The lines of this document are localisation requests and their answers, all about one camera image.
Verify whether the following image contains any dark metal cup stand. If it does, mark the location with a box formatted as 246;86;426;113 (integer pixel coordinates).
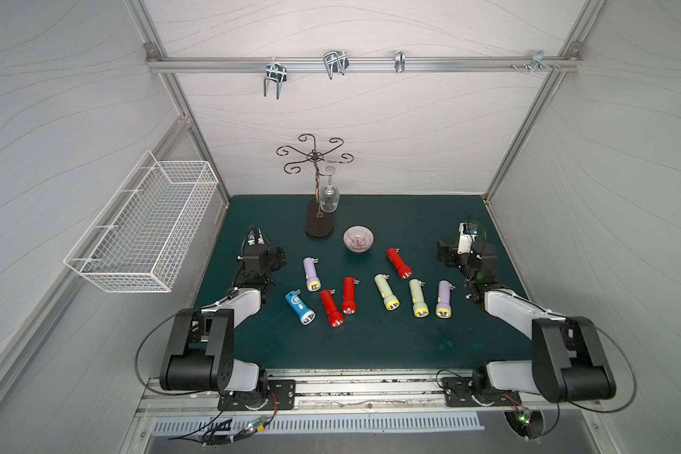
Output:
275;134;355;238

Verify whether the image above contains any metal hook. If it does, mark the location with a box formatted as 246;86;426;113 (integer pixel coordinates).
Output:
323;50;349;79
510;50;561;74
395;50;406;74
263;62;288;100

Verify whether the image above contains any blue flashlight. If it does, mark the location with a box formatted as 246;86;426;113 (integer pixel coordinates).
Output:
285;289;316;325

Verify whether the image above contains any red flashlight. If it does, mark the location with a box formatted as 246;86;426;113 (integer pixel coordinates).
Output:
342;276;359;315
320;289;344;328
386;248;412;280

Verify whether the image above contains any aluminium cross rail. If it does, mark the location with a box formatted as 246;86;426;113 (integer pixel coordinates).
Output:
148;54;584;75

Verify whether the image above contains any pink patterned bowl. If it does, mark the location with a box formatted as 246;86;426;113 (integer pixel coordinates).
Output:
342;225;375;253

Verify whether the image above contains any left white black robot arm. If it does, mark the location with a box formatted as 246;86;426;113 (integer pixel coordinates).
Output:
159;244;287;410

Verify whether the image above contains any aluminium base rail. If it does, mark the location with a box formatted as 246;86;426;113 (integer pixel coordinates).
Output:
134;368;603;418

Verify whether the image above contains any purple flashlight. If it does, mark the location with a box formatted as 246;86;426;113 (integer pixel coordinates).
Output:
435;280;455;319
303;257;322;292

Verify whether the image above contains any clear wine glass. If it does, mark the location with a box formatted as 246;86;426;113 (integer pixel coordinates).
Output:
319;166;340;214

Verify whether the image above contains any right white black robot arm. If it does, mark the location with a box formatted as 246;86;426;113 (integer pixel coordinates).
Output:
437;239;617;403

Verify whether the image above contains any white wire basket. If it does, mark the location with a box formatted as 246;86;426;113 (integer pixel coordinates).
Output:
64;151;219;293

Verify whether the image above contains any pale green flashlight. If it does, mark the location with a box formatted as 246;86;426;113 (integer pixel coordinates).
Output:
374;274;400;311
409;279;429;318

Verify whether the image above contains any green table mat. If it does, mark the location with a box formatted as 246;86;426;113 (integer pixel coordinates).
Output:
196;195;532;370

